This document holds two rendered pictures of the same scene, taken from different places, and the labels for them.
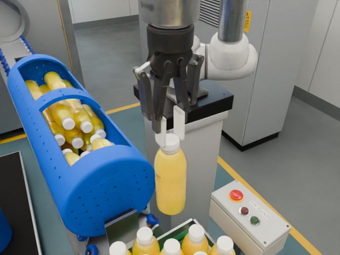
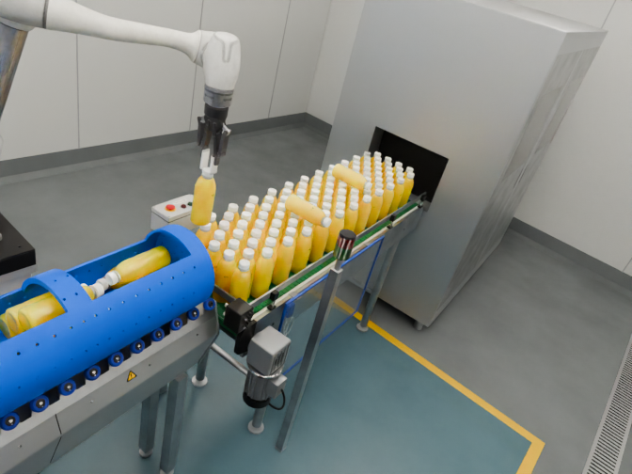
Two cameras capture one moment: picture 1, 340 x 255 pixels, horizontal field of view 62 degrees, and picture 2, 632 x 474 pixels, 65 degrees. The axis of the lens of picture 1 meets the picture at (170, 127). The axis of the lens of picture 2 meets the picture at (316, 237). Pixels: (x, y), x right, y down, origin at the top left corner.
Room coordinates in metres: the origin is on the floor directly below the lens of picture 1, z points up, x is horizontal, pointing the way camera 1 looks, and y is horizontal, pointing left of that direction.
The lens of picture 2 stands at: (0.84, 1.51, 2.13)
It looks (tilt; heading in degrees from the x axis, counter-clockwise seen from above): 31 degrees down; 240
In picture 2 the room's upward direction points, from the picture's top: 16 degrees clockwise
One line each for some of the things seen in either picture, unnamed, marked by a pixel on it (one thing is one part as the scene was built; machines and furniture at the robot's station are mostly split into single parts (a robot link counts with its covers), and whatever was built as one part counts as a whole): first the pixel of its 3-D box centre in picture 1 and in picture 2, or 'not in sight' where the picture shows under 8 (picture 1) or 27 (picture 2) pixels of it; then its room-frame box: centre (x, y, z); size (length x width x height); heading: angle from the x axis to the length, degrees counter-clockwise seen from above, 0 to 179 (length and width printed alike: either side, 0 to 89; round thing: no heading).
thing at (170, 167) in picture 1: (170, 177); (203, 197); (0.46, 0.00, 1.26); 0.07 x 0.07 x 0.19
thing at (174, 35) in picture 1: (170, 50); (214, 118); (0.45, 0.00, 1.56); 0.08 x 0.07 x 0.09; 124
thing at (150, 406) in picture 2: not in sight; (150, 406); (0.60, 0.12, 0.31); 0.06 x 0.06 x 0.63; 33
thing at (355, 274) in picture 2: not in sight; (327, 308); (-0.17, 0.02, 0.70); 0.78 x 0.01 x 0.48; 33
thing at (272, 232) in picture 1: (246, 219); (179, 215); (0.49, -0.21, 1.05); 0.20 x 0.10 x 0.10; 33
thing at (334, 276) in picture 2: not in sight; (305, 370); (-0.01, 0.23, 0.55); 0.04 x 0.04 x 1.10; 33
